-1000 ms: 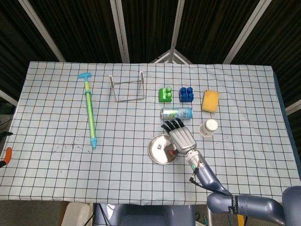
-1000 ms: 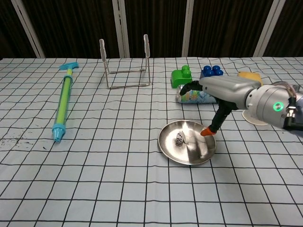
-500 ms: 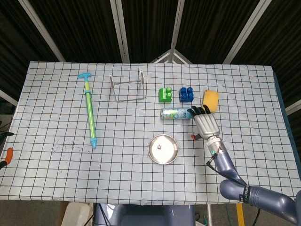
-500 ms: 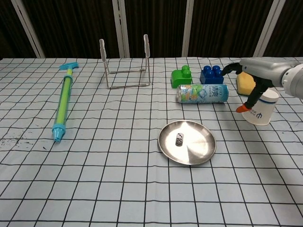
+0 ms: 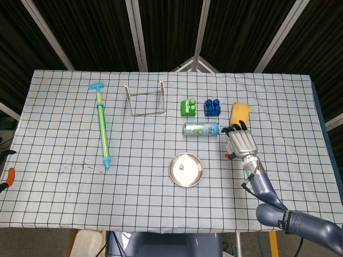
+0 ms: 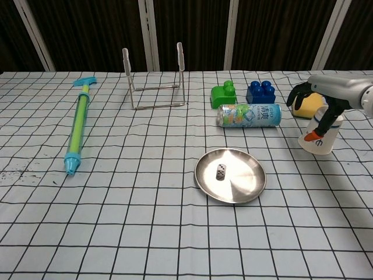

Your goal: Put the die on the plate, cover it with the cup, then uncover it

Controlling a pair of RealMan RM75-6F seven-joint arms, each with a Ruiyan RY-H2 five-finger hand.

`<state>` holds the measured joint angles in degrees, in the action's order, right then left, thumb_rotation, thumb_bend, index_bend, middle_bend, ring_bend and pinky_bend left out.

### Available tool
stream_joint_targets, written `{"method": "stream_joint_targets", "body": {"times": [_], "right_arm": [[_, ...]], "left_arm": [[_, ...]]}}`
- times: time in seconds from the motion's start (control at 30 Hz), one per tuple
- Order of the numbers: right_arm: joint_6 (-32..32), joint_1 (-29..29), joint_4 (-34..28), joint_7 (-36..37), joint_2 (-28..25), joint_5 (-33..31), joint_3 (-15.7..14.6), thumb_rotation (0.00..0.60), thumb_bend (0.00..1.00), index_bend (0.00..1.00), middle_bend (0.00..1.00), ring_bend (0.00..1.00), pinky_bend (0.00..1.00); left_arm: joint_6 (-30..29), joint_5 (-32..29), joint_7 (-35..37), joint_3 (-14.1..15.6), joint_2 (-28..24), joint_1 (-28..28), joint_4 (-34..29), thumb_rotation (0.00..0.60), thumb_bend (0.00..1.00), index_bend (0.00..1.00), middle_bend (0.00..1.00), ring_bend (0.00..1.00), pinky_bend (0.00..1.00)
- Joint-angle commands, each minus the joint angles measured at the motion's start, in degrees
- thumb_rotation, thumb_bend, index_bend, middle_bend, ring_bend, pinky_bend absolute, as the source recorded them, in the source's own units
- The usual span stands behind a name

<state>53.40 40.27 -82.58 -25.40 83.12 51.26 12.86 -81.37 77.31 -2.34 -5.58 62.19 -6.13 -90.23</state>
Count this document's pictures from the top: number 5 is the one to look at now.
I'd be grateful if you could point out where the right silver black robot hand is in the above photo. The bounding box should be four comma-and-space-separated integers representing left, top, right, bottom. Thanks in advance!
220, 120, 259, 161

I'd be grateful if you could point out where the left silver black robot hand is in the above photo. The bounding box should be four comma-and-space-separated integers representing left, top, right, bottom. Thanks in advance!
0, 149, 17, 195

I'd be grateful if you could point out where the round metal plate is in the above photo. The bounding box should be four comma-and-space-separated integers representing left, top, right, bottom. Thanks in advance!
168, 152, 204, 188

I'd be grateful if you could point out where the yellow sponge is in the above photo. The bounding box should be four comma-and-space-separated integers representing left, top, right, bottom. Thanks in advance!
229, 102, 251, 128

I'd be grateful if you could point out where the light blue drink can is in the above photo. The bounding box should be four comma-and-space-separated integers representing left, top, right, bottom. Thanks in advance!
182, 122, 221, 137

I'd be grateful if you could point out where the blue toy building block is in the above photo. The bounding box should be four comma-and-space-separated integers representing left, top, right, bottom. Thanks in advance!
204, 99, 222, 117

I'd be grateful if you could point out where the green toy building block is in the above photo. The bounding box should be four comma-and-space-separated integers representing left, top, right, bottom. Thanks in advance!
180, 99, 198, 118

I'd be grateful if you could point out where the metal table leg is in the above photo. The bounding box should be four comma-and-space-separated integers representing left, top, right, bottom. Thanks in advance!
235, 232, 243, 257

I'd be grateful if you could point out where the white plastic container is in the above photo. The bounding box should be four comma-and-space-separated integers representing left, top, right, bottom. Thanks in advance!
70, 229, 107, 257

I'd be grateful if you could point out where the blue green toy water pump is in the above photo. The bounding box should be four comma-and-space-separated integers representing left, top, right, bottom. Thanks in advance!
88, 82, 112, 170

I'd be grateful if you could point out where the checkered white tablecloth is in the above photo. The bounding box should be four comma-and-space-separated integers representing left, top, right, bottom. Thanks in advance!
0, 69, 343, 232

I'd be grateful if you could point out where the grey blue robot torso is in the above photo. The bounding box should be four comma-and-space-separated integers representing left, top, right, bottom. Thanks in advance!
107, 231, 223, 257

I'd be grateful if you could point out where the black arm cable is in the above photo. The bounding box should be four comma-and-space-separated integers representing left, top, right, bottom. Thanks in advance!
242, 163, 287, 212

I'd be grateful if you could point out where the white metal frame bar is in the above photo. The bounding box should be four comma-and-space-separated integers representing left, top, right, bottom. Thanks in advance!
0, 101, 21, 121
325, 114, 343, 132

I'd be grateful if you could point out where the white triangular frame brace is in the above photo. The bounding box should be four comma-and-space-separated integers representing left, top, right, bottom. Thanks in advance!
171, 55, 220, 73

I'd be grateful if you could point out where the metal wire stand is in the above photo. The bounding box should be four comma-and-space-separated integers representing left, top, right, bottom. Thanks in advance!
124, 78, 166, 117

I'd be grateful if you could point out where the white metal frame post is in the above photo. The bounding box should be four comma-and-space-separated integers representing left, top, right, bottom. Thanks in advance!
125, 0, 148, 72
253, 0, 305, 73
192, 0, 212, 72
20, 0, 75, 71

